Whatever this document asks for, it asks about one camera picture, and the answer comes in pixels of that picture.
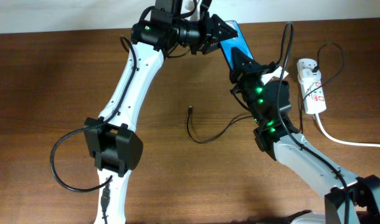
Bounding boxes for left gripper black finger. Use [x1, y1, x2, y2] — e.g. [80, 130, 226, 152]
[212, 14, 238, 42]
[205, 42, 221, 54]

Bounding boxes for blue screen Galaxy smartphone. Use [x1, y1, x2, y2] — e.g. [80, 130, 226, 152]
[221, 20, 254, 71]

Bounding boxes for black USB charging cable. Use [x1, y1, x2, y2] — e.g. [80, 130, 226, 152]
[186, 42, 346, 145]

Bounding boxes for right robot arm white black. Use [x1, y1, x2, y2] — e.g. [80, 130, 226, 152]
[230, 47, 380, 223]

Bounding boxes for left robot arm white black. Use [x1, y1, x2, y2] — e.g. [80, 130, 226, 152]
[84, 1, 238, 223]

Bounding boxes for white charger adapter plug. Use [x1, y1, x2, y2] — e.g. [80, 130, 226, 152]
[298, 68, 321, 83]

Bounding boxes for white power strip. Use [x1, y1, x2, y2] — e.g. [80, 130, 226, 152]
[297, 58, 326, 114]

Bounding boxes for white power strip cord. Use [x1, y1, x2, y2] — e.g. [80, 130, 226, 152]
[313, 113, 380, 149]

